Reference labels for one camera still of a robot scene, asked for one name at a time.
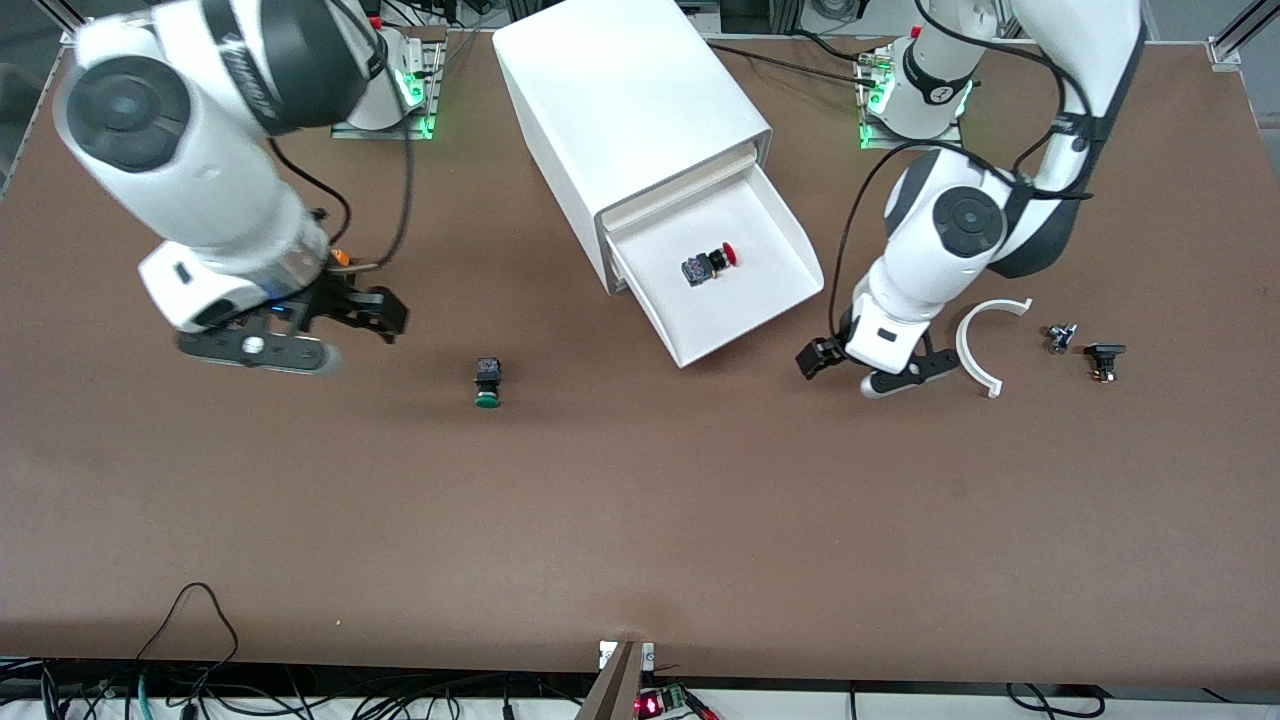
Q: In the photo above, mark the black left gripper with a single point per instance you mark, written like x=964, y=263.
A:
x=822, y=354

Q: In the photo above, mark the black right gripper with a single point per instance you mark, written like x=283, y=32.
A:
x=338, y=295

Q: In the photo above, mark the red push button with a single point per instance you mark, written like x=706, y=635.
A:
x=700, y=268

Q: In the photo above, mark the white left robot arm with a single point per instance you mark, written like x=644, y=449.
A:
x=930, y=260

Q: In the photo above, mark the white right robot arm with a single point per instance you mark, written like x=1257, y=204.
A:
x=200, y=180

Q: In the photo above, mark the green push button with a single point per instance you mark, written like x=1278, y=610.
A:
x=488, y=382

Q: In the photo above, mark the orange box with hole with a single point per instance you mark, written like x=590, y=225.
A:
x=341, y=257

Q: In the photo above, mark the white curved plastic arc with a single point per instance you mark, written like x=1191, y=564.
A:
x=975, y=315

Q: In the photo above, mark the circuit board with red display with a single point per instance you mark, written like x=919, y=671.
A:
x=655, y=703

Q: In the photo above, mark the brown wedge beam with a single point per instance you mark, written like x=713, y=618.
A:
x=612, y=690

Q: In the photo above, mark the aluminium corner profile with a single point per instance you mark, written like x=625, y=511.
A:
x=60, y=15
x=1235, y=40

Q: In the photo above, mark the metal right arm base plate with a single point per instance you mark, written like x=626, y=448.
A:
x=420, y=128

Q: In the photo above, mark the small grey black switch part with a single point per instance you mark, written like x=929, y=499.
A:
x=1060, y=337

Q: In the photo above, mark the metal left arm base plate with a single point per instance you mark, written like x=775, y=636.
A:
x=940, y=145

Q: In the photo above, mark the black switch component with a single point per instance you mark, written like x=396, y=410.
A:
x=1104, y=358

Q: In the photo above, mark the small metal edge bracket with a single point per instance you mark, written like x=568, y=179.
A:
x=648, y=655

